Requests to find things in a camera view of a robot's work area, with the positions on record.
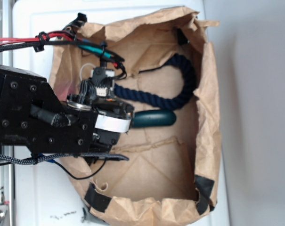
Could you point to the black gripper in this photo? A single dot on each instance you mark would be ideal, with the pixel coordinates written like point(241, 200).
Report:
point(31, 115)

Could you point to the dark green oblong toy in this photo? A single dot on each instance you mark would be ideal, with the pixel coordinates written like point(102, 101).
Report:
point(153, 118)

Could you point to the small wrist camera board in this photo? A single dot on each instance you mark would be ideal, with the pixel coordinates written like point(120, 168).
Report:
point(101, 77)

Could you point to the navy blue rope toy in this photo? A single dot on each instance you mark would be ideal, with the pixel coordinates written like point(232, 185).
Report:
point(169, 86)

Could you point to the brown paper bag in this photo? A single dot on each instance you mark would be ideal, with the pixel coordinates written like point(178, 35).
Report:
point(171, 176)

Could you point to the aluminum rail with bracket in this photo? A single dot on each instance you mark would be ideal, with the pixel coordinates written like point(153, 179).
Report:
point(7, 190)

